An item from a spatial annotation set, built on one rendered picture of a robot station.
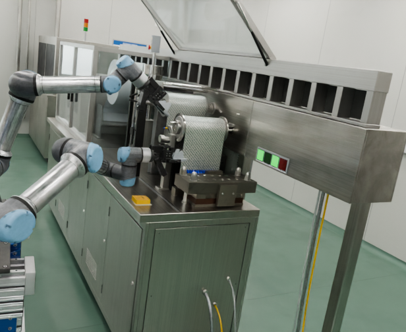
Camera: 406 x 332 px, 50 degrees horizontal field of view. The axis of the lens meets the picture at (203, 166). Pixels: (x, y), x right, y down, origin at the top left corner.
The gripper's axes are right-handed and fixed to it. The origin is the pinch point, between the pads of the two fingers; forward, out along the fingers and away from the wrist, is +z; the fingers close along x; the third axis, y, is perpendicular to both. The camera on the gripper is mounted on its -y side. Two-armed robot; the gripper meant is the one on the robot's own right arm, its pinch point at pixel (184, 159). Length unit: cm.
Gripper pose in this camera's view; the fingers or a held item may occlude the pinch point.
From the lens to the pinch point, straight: 225.5
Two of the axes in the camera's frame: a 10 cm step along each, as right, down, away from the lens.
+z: 8.7, 0.1, 4.9
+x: -4.7, -2.7, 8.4
